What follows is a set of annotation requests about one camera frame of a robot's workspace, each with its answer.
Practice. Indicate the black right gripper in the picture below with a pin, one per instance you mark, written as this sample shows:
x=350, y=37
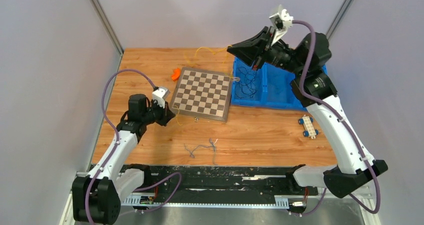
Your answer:
x=250, y=50

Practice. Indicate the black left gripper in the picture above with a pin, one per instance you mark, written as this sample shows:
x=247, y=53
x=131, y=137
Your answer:
x=166, y=115

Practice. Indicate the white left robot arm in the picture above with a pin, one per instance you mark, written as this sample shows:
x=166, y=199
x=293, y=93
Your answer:
x=97, y=196

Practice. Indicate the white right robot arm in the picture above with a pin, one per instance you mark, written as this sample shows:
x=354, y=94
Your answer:
x=317, y=94

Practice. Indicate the wooden chessboard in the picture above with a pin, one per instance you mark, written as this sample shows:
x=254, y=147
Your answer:
x=203, y=94

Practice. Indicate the blue plastic divided bin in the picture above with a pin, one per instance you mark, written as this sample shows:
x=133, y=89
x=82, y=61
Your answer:
x=268, y=88

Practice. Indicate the orange plastic piece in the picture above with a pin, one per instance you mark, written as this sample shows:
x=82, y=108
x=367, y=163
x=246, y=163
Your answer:
x=176, y=74

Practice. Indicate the white toy car blue wheels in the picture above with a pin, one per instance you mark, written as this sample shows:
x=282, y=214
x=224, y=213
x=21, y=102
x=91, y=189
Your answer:
x=309, y=130

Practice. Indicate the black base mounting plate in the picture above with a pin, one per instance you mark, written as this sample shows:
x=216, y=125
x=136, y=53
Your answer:
x=221, y=185

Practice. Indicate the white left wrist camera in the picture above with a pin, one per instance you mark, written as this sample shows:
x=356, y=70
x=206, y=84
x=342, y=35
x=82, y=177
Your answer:
x=159, y=95

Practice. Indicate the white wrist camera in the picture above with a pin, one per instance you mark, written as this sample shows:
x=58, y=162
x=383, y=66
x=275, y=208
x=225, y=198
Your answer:
x=159, y=95
x=281, y=21

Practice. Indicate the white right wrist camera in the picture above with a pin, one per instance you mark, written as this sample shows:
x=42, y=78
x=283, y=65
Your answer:
x=281, y=21

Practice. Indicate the right aluminium frame post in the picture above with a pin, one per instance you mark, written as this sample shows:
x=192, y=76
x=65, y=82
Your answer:
x=341, y=12

